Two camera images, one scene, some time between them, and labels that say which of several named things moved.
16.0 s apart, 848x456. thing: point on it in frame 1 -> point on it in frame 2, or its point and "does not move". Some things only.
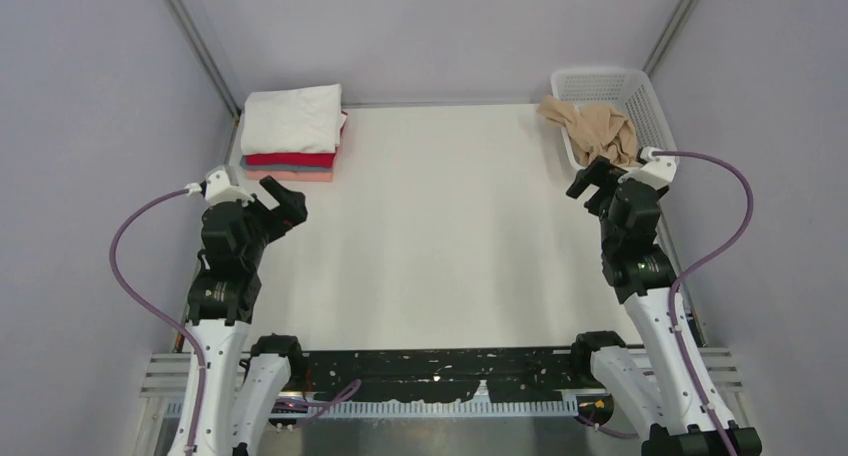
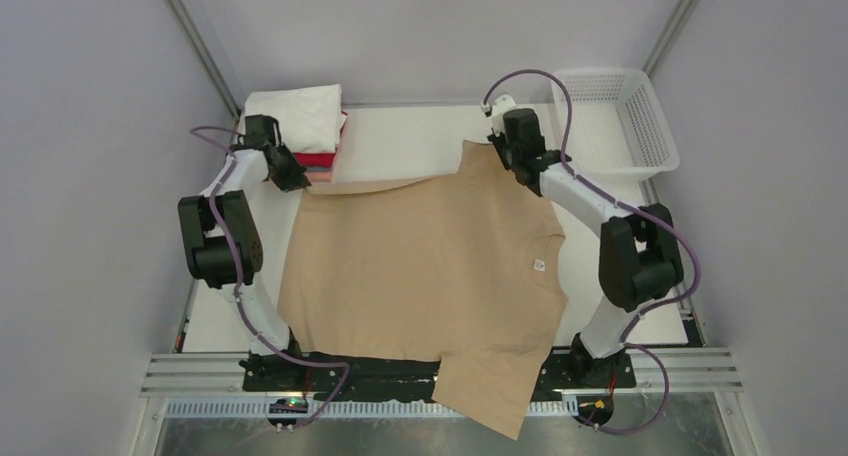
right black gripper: [603, 174] -> [497, 140]
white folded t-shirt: [297, 119] does not move
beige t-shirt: [596, 130] -> [462, 270]
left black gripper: [288, 213] -> [296, 180]
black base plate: [420, 375] does not move
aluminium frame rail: [164, 374] does not move
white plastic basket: [631, 92] does not move
